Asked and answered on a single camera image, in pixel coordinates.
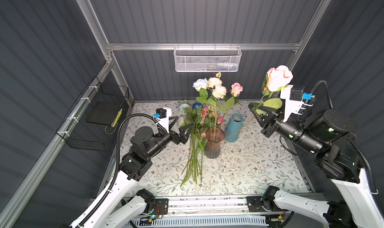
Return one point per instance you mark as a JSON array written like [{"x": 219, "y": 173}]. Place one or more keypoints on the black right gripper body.
[{"x": 271, "y": 124}]

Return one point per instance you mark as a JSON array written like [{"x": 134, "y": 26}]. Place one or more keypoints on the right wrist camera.
[{"x": 296, "y": 100}]

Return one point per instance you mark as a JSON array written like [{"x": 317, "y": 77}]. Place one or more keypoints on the white green rose spray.
[{"x": 190, "y": 117}]

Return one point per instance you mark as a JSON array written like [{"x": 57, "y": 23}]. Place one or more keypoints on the small pink flower spray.
[{"x": 209, "y": 121}]

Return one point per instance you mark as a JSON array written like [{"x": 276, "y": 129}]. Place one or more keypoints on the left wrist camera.
[{"x": 163, "y": 115}]

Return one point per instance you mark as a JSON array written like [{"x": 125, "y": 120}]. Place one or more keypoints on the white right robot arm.
[{"x": 330, "y": 135}]

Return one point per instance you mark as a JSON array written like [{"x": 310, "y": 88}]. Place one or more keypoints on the teal ceramic vase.
[{"x": 233, "y": 128}]

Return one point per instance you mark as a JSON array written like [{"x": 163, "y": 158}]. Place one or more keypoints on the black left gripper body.
[{"x": 175, "y": 136}]

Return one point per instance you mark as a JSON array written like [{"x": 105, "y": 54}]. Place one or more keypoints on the pink ribbed glass vase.
[{"x": 214, "y": 137}]

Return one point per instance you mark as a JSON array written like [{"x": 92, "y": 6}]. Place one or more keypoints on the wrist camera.
[
  {"x": 163, "y": 115},
  {"x": 296, "y": 100}
]

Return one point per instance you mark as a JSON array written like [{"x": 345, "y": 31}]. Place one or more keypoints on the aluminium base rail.
[{"x": 207, "y": 205}]

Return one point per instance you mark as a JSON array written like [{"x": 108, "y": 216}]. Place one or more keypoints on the black wire basket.
[{"x": 78, "y": 134}]

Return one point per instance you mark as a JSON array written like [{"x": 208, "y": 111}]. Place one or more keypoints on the white wire mesh basket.
[{"x": 209, "y": 59}]

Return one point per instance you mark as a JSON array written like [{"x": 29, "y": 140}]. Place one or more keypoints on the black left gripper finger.
[
  {"x": 185, "y": 131},
  {"x": 173, "y": 120}
]

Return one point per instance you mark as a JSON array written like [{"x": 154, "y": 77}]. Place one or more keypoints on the small pink rose stem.
[{"x": 225, "y": 104}]

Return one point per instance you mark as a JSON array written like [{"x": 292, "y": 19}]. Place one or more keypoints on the large pink rose stem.
[{"x": 275, "y": 80}]

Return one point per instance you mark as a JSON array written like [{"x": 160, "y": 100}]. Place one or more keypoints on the black book in basket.
[{"x": 103, "y": 113}]

